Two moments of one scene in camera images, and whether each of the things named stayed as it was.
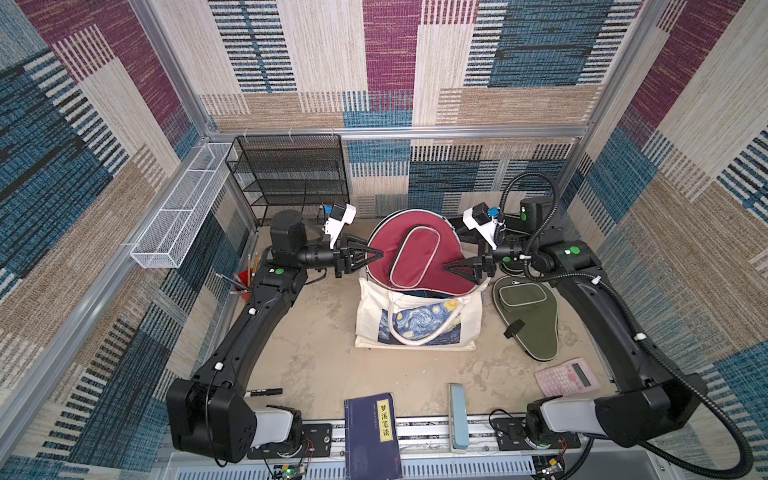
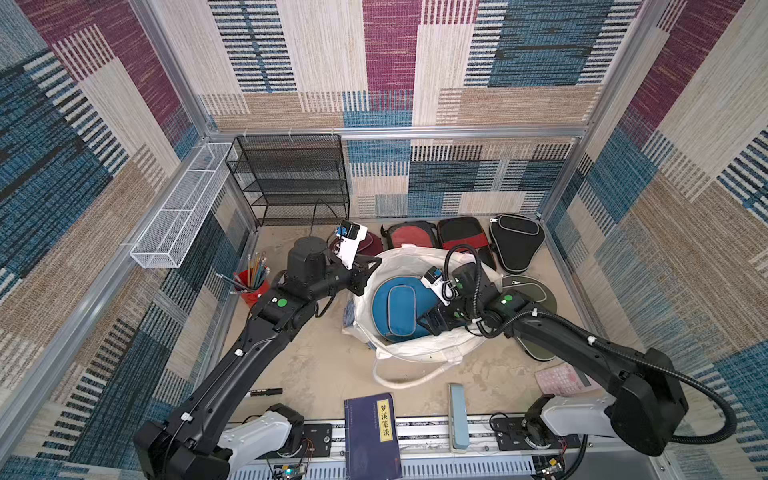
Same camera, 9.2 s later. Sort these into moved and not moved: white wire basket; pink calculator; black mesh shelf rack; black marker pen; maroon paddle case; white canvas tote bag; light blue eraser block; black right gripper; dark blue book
Moved: white canvas tote bag; black right gripper; maroon paddle case
Not moved: pink calculator; light blue eraser block; black mesh shelf rack; dark blue book; white wire basket; black marker pen
